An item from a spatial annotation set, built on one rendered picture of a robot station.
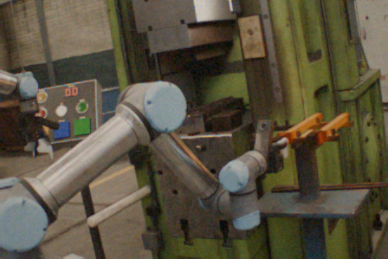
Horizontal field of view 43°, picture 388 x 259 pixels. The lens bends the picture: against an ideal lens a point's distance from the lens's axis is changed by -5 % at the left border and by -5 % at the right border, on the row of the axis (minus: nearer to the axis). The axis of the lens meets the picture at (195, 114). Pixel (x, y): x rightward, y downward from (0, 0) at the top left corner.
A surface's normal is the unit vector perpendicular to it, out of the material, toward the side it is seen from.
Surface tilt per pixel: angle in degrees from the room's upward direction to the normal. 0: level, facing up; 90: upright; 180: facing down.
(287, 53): 90
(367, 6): 90
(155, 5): 90
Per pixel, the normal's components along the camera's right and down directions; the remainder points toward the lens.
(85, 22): -0.47, 0.20
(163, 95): 0.64, -0.04
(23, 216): 0.45, 0.10
